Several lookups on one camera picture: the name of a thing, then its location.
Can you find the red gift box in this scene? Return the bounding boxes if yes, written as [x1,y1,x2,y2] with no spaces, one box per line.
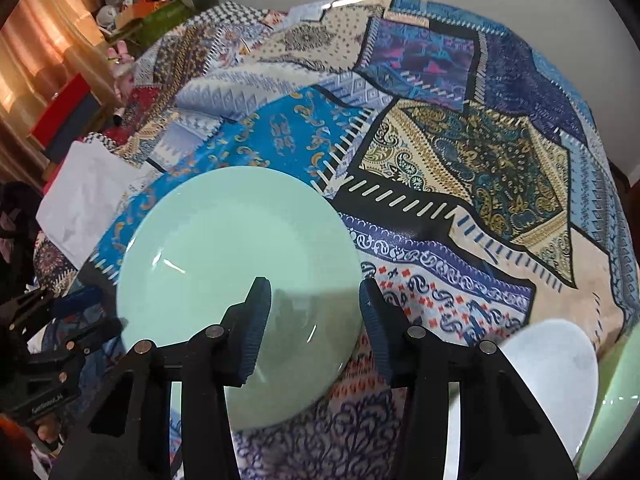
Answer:
[28,74,110,164]

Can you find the patchwork patterned tablecloth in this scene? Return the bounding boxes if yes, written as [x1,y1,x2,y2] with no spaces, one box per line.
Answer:
[29,0,640,480]

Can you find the green cardboard box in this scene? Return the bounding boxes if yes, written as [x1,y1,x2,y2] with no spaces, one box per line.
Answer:
[106,0,194,56]

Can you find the white folded paper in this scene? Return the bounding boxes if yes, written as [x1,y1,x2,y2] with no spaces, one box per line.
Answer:
[36,141,160,270]

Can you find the mint green plate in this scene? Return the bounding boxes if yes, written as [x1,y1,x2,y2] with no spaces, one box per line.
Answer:
[116,166,362,431]

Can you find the mint green bowl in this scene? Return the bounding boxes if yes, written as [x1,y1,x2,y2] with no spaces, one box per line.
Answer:
[577,326,639,479]

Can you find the pink bunny toy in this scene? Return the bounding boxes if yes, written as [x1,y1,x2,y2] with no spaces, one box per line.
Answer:
[106,40,134,104]

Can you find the white bowl with black spots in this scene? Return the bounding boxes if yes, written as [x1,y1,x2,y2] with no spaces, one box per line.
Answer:
[444,318,599,479]

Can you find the orange curtain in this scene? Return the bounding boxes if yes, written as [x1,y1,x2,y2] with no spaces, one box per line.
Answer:
[1,0,115,188]

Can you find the left hand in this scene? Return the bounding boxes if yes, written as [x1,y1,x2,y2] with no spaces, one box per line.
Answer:
[36,413,61,444]

